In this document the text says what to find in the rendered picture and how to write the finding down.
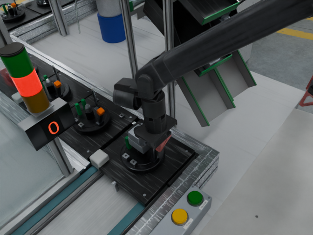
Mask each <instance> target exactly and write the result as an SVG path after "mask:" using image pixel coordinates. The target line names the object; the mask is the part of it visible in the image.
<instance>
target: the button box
mask: <svg viewBox="0 0 313 235"><path fill-rule="evenodd" d="M192 191H198V192H200V193H201V195H202V197H203V198H202V202H201V203H200V204H199V205H192V204H190V203H189V201H188V195H189V193H190V192H192ZM211 200H212V197H211V196H209V195H208V194H206V193H205V192H203V191H202V190H200V189H199V188H197V187H196V186H194V185H191V186H190V188H189V189H188V190H187V191H186V192H185V193H184V195H183V196H182V197H181V198H180V199H179V200H178V201H177V203H176V204H175V205H174V206H173V207H172V208H171V210H170V211H169V212H168V213H167V214H166V215H165V217H164V218H163V219H162V220H161V221H160V222H159V223H158V224H157V225H156V227H155V228H154V229H153V230H152V231H151V232H150V234H149V235H190V234H191V232H192V231H193V230H194V228H195V227H196V226H197V224H198V223H199V222H200V221H201V220H202V218H203V217H204V216H205V214H206V213H207V212H208V211H209V209H210V208H211ZM179 208H180V209H183V210H185V211H186V213H187V220H186V222H185V223H183V224H177V223H175V222H174V221H173V218H172V214H173V212H174V211H175V210H176V209H179Z"/></svg>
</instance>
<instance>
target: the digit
mask: <svg viewBox="0 0 313 235"><path fill-rule="evenodd" d="M41 127H42V129H43V130H44V132H45V134H46V136H47V138H48V140H49V141H50V140H51V139H52V138H54V137H55V136H57V135H58V134H59V133H61V132H62V131H64V130H65V129H64V127H63V125H62V123H61V120H60V118H59V115H58V113H56V114H55V115H53V116H52V117H51V118H49V119H48V120H46V121H45V122H43V123H42V124H41Z"/></svg>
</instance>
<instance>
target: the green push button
mask: <svg viewBox="0 0 313 235"><path fill-rule="evenodd" d="M202 198H203V197H202V195H201V193H200V192H198V191H192V192H190V193H189V195H188V201H189V203H190V204H192V205H199V204H200V203H201V202H202Z"/></svg>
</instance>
